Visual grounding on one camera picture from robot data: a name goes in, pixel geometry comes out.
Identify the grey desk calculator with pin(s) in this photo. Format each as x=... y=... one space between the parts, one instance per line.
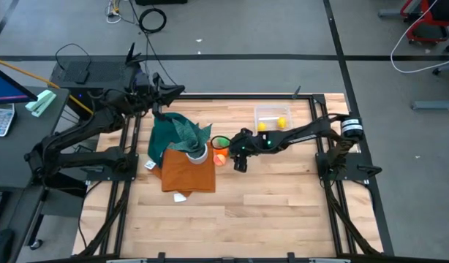
x=1 y=120

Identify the clear plastic tupperware container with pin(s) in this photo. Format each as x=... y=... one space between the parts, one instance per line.
x=272 y=111

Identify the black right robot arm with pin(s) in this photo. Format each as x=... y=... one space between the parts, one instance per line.
x=305 y=133

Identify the green snake plant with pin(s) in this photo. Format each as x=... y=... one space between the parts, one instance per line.
x=189 y=133

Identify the mint green stapler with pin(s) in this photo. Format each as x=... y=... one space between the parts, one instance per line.
x=40 y=104

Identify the black antenna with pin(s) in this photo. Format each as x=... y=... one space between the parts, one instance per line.
x=131 y=56

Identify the computer monitor blue screen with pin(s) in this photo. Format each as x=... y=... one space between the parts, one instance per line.
x=5 y=87

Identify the white paper tag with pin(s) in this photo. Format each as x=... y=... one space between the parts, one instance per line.
x=150 y=164
x=179 y=197

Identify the dark green cloth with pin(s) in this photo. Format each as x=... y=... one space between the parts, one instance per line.
x=160 y=135

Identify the small black flat device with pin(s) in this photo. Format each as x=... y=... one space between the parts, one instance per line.
x=82 y=76

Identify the black aluminium table frame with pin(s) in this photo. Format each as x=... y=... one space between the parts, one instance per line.
x=246 y=96

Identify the pink toy peach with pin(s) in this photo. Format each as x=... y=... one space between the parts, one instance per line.
x=220 y=160

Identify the black computer case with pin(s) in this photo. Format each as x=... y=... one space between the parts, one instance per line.
x=100 y=73

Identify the red and black cart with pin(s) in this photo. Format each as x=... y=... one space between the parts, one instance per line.
x=429 y=22

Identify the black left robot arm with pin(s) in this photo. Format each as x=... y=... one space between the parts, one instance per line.
x=93 y=158

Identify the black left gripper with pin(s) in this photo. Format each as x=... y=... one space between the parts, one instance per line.
x=149 y=89

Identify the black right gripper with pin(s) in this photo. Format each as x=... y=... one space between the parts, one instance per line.
x=246 y=142

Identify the black caster wheel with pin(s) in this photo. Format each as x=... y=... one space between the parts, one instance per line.
x=35 y=244

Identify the dark grey desk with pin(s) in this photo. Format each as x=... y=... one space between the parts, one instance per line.
x=23 y=157

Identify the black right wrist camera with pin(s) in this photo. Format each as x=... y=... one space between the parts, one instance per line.
x=241 y=164

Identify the black computer mouse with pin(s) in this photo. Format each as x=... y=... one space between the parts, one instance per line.
x=1 y=246

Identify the grey chair base leg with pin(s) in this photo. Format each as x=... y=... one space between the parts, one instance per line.
x=433 y=105
x=391 y=13

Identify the white plant pot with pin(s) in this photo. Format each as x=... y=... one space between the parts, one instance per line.
x=199 y=159

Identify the orange-brown cloth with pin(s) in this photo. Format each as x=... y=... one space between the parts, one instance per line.
x=188 y=175

